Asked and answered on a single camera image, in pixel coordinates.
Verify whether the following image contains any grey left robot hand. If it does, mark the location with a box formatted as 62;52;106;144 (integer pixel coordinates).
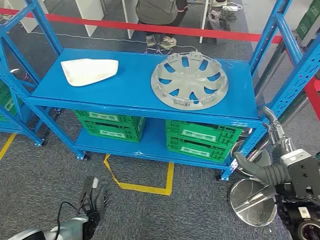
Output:
85;184;111;234

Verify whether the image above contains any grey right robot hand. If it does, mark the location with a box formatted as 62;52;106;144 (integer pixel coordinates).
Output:
233;106;296;185

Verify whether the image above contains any grey plastic wheel hubcap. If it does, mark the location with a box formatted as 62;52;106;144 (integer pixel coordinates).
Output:
150;51;229;111

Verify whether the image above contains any yellow floor tape mark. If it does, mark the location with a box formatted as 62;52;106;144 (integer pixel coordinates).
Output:
103;153;175;197
0;133;16;162

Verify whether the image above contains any white plastic mirror cover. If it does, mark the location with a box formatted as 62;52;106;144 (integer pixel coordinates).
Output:
60;58;119;88

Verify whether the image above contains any grey black bag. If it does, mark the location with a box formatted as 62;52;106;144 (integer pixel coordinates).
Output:
202;9;227;46

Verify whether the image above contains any white desk leg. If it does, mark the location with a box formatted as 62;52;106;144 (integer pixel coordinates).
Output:
198;0;209;44

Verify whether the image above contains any white power strip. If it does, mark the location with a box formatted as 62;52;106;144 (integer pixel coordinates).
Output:
220;1;247;12

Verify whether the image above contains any black swivel stool chrome base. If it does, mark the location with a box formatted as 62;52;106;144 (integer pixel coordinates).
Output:
145;42;176;56

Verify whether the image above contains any white desk panel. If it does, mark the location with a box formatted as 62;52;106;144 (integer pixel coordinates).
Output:
5;0;49;34
122;0;140;40
75;0;104;37

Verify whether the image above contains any person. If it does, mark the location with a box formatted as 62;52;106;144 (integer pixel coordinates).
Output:
135;0;189;51

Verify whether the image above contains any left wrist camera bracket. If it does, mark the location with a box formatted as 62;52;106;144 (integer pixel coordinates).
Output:
79;176;100;213

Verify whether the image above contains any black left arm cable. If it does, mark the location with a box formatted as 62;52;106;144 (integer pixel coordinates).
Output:
55;201;82;240

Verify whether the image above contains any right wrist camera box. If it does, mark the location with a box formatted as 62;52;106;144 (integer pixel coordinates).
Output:
279;148;320;197

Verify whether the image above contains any white metal table frame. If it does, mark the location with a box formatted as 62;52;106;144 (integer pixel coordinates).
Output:
298;28;320;48

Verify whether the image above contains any black cable bundle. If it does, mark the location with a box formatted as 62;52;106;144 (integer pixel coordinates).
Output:
221;9;237;24

